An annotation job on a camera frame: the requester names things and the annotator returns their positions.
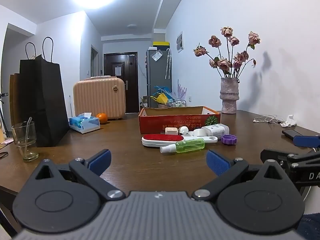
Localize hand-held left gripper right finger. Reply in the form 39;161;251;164
191;149;285;202

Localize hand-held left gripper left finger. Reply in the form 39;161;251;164
35;149;126;201

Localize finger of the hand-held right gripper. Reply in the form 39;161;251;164
293;135;320;148
260;149;320;167

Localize purple bottle cap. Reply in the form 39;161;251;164
221;134;238;145

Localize white labelled bottle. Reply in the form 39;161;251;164
201;124;230;138

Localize green spray bottle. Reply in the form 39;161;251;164
160;138;205;154

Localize red and white lint brush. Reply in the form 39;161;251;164
141;134;218;147

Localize red cardboard box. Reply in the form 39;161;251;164
139;106;221;134

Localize black smartphone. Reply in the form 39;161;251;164
282;129;304;140

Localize crumpled white tissue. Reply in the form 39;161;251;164
280;115;297;127

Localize blue and white tissue box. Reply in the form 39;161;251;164
69;112;101;134

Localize dark blue cloth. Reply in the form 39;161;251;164
297;212;320;240

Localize pink ribbed suitcase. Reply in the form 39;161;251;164
73;76;126;120

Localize pink textured vase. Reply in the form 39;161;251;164
220;77;240;114

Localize group of glass jars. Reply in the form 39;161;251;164
167;99;187;108

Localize dark brown door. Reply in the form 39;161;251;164
104;52;139;114

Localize clear drinking glass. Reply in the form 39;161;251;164
11;121;39;161

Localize purple flower decoration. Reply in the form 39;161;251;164
176;79;187;100

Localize glass straw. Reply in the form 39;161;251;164
24;117;33;155

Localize black paper bag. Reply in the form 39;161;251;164
19;37;70;147

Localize yellow watering can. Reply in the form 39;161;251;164
150;92;168;105

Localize blue folding rack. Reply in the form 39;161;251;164
154;86;173;98

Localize dried pink roses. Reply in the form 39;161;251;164
193;26;261;79

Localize grey refrigerator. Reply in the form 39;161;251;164
146;49;172;108

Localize folded white umbrella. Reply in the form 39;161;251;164
165;49;172;80

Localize white earphone cable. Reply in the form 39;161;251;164
253;115;284;124

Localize wall picture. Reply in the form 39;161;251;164
176;31;184;53

